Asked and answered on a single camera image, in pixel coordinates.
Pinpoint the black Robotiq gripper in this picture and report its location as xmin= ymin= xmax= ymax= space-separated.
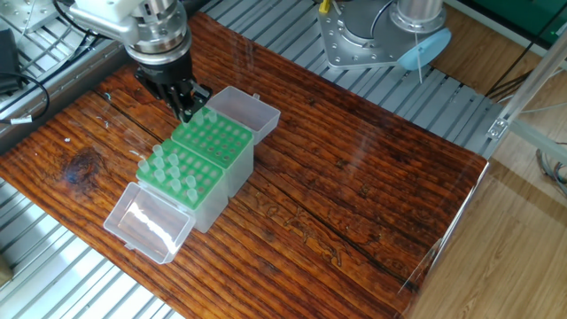
xmin=129 ymin=43 xmax=214 ymax=123

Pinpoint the green rack clear tip box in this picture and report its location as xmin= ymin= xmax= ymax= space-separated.
xmin=104 ymin=140 xmax=231 ymax=265
xmin=171 ymin=85 xmax=283 ymax=198

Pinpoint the perforated silver metal plate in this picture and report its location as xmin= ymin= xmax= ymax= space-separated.
xmin=0 ymin=0 xmax=67 ymax=35

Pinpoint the small black device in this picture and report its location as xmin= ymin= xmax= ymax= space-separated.
xmin=0 ymin=31 xmax=19 ymax=79

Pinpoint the glossy wooden table board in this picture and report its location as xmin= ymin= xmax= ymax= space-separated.
xmin=0 ymin=18 xmax=491 ymax=319

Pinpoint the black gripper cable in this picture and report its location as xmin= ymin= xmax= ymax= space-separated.
xmin=0 ymin=69 xmax=54 ymax=123
xmin=51 ymin=0 xmax=129 ymax=45

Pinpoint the silver robot mount plate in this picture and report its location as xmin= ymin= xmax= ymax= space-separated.
xmin=317 ymin=7 xmax=419 ymax=74

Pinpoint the aluminium frame post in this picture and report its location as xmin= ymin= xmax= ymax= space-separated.
xmin=485 ymin=44 xmax=567 ymax=147

